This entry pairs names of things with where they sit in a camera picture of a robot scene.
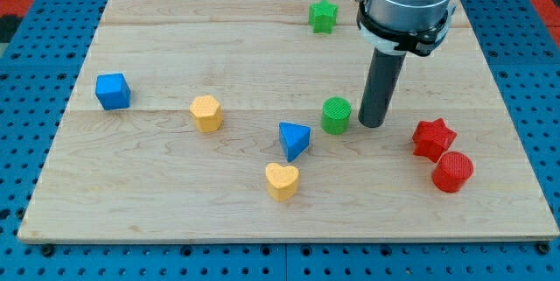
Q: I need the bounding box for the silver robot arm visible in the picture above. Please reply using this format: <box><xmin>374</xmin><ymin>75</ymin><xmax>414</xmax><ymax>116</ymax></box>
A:
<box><xmin>356</xmin><ymin>0</ymin><xmax>456</xmax><ymax>57</ymax></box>

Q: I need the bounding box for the blue triangle block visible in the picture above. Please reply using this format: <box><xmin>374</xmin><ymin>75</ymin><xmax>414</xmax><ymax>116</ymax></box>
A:
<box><xmin>279</xmin><ymin>122</ymin><xmax>312</xmax><ymax>162</ymax></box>

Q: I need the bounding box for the blue cube block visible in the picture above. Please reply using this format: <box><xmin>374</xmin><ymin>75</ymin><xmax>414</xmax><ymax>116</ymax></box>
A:
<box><xmin>95</xmin><ymin>74</ymin><xmax>130</xmax><ymax>110</ymax></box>

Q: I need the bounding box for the green cylinder block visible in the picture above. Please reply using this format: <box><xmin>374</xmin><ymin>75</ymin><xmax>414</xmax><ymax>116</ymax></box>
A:
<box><xmin>321</xmin><ymin>96</ymin><xmax>352</xmax><ymax>135</ymax></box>

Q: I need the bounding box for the yellow heart block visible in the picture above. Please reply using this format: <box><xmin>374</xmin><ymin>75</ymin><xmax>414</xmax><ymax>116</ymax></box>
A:
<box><xmin>265</xmin><ymin>163</ymin><xmax>300</xmax><ymax>202</ymax></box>

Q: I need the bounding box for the yellow hexagon block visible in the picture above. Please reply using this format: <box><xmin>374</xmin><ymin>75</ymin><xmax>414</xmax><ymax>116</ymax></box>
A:
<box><xmin>189</xmin><ymin>95</ymin><xmax>223</xmax><ymax>133</ymax></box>

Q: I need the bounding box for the light wooden board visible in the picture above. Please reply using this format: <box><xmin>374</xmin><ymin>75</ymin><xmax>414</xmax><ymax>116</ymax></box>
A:
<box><xmin>18</xmin><ymin>0</ymin><xmax>559</xmax><ymax>244</ymax></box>

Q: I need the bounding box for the green star block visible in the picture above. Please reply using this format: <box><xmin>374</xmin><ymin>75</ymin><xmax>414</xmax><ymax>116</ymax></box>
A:
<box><xmin>308</xmin><ymin>0</ymin><xmax>339</xmax><ymax>34</ymax></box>

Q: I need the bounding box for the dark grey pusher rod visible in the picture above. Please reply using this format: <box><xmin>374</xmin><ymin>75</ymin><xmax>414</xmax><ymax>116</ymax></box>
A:
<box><xmin>358</xmin><ymin>49</ymin><xmax>405</xmax><ymax>128</ymax></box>

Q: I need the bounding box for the red star block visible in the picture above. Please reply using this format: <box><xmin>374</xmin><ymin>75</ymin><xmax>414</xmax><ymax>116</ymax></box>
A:
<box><xmin>412</xmin><ymin>118</ymin><xmax>457</xmax><ymax>163</ymax></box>

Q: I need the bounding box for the red cylinder block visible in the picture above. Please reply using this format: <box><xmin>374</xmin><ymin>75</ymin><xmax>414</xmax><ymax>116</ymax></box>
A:
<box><xmin>431</xmin><ymin>151</ymin><xmax>474</xmax><ymax>193</ymax></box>

